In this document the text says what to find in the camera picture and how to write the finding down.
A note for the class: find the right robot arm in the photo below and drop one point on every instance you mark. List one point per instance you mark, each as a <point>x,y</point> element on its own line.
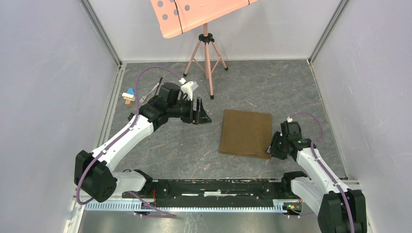
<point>338,207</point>

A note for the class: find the pink music stand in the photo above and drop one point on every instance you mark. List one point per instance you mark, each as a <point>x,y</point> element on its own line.
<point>176,17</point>

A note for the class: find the purple plastic spoon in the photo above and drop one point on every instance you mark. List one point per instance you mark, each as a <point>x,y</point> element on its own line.
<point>158,86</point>

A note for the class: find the clear plastic fork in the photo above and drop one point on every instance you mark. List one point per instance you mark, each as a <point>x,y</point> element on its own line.
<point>143,98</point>

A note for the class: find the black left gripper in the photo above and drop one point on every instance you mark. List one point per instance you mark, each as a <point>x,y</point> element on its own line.
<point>198,117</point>

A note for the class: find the blue and wood toy block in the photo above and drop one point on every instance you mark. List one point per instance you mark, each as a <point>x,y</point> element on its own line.
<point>129,96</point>

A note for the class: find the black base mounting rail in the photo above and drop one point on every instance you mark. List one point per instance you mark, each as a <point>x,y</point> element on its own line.
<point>206,193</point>

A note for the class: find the brown cloth napkin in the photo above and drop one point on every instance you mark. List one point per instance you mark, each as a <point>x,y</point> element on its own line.
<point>247,134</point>

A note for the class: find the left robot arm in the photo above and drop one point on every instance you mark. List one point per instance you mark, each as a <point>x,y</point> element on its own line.
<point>94,171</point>

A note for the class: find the white toothed cable strip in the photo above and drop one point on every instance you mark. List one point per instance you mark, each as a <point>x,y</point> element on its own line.
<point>138,206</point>

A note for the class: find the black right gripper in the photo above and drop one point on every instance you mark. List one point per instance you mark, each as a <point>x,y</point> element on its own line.
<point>271,148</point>

